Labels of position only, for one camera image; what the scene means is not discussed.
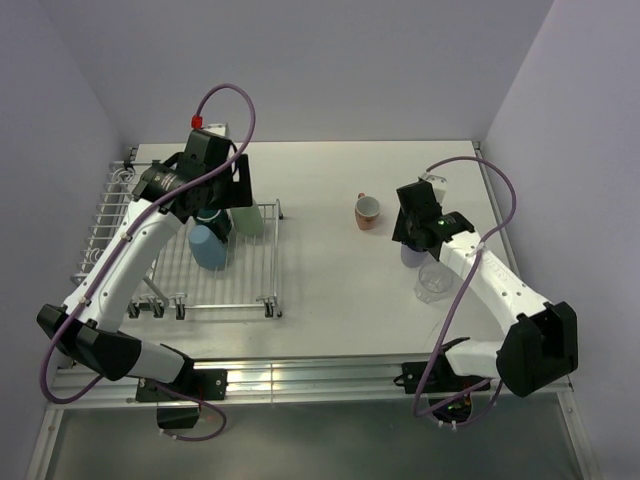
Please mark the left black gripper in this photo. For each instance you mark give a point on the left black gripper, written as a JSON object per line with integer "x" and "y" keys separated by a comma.
{"x": 237, "y": 193}

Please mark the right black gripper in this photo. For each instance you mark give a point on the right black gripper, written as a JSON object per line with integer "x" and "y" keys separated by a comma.
{"x": 400, "y": 231}

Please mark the light green cup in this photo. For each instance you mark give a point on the light green cup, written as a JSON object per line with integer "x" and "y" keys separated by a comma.
{"x": 248, "y": 220}

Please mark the dark green mug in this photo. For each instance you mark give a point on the dark green mug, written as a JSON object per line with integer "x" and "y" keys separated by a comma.
{"x": 218, "y": 221}

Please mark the lilac cup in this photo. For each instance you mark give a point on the lilac cup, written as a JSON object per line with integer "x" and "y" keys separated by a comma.
{"x": 410, "y": 257}

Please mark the blue cup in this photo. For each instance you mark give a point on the blue cup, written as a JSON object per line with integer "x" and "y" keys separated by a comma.
{"x": 207, "y": 250}

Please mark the clear glass tumbler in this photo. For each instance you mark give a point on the clear glass tumbler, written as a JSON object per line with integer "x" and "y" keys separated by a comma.
{"x": 433, "y": 283}

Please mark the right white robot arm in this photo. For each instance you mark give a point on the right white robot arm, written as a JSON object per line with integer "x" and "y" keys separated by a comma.
{"x": 540, "y": 343}

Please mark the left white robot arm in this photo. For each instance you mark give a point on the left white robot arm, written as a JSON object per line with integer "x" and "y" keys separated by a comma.
{"x": 86, "y": 326}

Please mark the pink mug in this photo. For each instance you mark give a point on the pink mug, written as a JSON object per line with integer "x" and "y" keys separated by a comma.
{"x": 367, "y": 211}

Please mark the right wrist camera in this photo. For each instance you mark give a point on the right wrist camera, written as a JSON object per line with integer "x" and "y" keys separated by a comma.
{"x": 438, "y": 183}

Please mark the white wire dish rack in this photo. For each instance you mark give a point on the white wire dish rack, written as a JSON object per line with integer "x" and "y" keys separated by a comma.
{"x": 246, "y": 288}

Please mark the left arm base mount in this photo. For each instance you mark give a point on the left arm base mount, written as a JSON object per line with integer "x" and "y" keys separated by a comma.
{"x": 203, "y": 385}

